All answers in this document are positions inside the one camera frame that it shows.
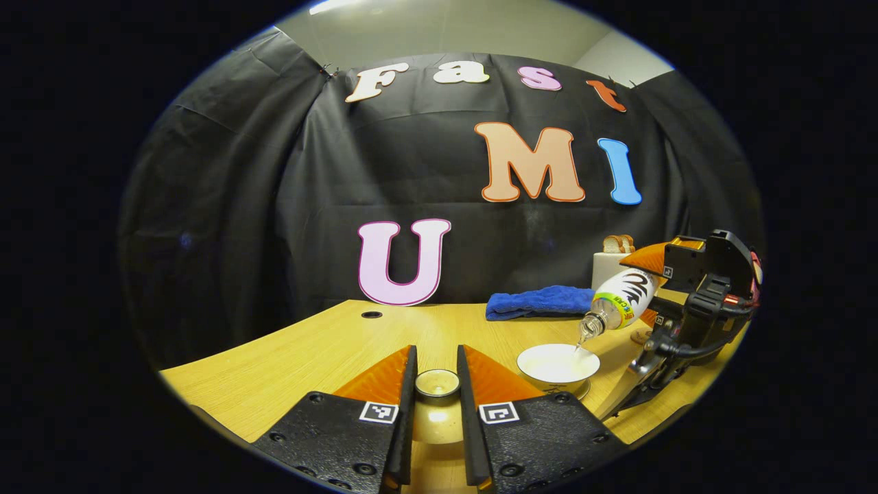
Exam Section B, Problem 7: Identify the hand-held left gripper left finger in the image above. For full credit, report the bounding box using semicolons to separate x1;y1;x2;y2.
250;344;419;494

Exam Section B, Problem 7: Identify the blue towel cloth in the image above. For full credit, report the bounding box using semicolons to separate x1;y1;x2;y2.
485;285;596;322

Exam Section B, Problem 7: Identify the white toaster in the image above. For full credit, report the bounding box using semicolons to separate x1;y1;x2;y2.
592;251;635;292

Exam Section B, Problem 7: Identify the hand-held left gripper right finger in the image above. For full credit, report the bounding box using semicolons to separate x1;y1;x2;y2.
456;344;628;494

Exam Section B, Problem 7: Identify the black backdrop cloth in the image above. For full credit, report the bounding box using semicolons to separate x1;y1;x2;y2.
117;27;766;371

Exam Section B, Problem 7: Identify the cream ceramic teacup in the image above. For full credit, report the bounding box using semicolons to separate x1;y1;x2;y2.
516;343;601;395

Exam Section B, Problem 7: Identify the cream ceramic saucer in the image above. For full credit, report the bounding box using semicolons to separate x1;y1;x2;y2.
542;381;592;401

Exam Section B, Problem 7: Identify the clear labelled water bottle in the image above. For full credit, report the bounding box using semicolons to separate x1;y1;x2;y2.
576;268;663;347

